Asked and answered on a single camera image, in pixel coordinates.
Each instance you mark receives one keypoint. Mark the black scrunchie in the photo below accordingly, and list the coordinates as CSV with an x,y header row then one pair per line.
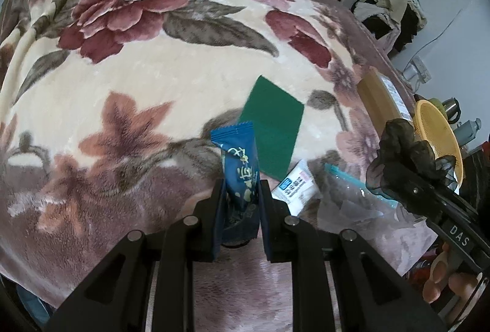
x,y
398,148

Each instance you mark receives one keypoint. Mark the white wall socket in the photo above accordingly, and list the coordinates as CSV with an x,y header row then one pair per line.
x,y
419,67

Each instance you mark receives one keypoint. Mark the black marble table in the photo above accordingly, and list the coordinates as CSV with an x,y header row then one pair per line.
x,y
476,171

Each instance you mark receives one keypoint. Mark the clear plastic zip bag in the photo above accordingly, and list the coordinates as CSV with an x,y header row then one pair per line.
x,y
352,198

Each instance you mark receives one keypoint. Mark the green scouring pad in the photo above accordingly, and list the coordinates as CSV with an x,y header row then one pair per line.
x,y
273,121

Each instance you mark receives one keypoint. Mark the yellow plastic basket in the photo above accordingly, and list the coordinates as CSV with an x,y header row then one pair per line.
x,y
432,121

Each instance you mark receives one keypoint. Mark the white blue snack packet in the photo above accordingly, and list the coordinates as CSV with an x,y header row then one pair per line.
x,y
296,186

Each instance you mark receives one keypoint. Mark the labelled cardboard box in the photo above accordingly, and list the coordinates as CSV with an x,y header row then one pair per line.
x,y
373,90

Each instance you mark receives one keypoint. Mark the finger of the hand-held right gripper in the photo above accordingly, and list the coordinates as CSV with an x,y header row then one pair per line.
x,y
417,190

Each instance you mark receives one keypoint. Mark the steel electric kettle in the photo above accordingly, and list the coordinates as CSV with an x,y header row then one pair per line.
x,y
452,109

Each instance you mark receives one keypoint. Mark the person's right hand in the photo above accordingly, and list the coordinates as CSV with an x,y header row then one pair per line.
x,y
440,278

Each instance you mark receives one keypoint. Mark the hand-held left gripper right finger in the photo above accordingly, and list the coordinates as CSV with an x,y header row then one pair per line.
x,y
266,224

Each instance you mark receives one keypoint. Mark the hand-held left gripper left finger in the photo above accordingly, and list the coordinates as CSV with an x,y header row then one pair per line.
x,y
219,217

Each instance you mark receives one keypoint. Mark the grey thermos flask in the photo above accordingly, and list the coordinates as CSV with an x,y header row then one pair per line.
x,y
467,131

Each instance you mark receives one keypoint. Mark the dark blue snack packet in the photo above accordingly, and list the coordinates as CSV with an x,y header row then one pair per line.
x,y
239,171

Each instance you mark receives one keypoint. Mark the pile of clothes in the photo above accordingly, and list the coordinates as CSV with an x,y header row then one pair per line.
x,y
386,6

